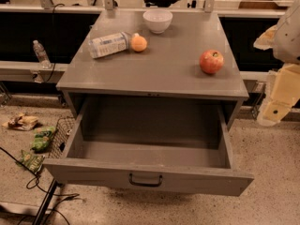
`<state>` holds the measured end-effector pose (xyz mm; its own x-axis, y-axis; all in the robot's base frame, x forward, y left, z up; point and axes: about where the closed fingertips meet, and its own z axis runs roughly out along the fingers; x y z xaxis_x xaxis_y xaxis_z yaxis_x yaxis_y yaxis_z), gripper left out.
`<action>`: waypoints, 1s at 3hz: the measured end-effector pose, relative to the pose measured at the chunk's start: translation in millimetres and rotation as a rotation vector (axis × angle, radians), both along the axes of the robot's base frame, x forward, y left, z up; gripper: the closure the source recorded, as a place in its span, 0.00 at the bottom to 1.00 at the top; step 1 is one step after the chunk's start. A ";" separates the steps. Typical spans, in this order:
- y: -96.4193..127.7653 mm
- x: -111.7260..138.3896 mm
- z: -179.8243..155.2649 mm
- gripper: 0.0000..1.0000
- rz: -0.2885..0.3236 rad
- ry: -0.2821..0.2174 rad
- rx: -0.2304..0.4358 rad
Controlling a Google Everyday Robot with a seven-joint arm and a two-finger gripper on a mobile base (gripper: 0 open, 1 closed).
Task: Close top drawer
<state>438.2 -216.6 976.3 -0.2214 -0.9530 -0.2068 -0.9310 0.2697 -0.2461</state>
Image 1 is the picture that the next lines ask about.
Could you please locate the black wire basket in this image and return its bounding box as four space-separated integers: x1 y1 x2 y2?
48 117 75 158

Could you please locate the black floor cable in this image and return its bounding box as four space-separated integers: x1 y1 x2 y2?
0 146 81 225

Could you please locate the small water bottle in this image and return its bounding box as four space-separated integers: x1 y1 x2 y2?
33 40 52 68

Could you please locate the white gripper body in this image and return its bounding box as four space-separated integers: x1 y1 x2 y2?
257 64 300 127

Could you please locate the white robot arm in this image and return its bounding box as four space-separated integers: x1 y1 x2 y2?
253 0 300 127

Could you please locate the brown snack wrapper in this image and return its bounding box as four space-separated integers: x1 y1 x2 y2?
3 113 38 131

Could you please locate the green chip bag lower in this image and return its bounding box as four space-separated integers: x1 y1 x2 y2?
19 150 45 174

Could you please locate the grey drawer cabinet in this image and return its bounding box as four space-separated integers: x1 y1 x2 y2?
57 9 248 126

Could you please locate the black stand leg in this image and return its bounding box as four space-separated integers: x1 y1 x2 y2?
32 180 58 225

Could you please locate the green chip bag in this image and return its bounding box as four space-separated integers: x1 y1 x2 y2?
31 126 56 153
19 150 45 174

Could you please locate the red apple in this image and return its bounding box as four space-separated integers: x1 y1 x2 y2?
200 50 224 74

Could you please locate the orange fruit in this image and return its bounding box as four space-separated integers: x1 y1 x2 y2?
130 34 147 53

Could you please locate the green chip bag upper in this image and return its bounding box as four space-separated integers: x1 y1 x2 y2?
31 126 56 153

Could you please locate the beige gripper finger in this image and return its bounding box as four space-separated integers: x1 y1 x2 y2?
253 25 277 51

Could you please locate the grey top drawer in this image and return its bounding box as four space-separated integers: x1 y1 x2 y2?
44 96 253 196

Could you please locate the white bowl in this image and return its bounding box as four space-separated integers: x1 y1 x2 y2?
142 9 173 34

